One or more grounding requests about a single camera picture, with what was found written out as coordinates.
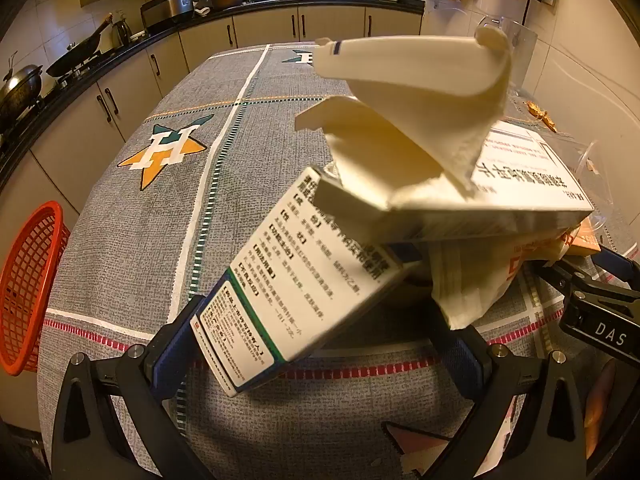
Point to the gas stove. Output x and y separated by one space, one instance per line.
75 72

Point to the red plastic mesh basket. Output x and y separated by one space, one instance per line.
30 280

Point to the gold crumpled wrapper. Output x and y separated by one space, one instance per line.
542 115

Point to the black frying pan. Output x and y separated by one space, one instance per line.
75 52

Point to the grey star-print tablecloth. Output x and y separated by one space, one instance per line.
150 240

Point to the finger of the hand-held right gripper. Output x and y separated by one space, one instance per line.
575 285
620 265

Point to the steel kettle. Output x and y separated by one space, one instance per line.
122 32

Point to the white cardboard box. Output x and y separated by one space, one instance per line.
425 125

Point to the white plastic bag red print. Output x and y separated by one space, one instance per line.
475 285

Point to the clear plastic container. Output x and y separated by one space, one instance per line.
595 185

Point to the lidded steel wok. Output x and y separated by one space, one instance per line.
20 87

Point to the steel rice cooker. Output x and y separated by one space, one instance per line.
167 7

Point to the beige base cabinets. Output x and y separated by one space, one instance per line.
125 90

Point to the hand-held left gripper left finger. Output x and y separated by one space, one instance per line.
167 365

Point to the person's right hand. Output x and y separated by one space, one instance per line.
600 410

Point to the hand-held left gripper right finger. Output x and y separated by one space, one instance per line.
467 365

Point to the white medicine box green trim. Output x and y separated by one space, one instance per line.
300 280

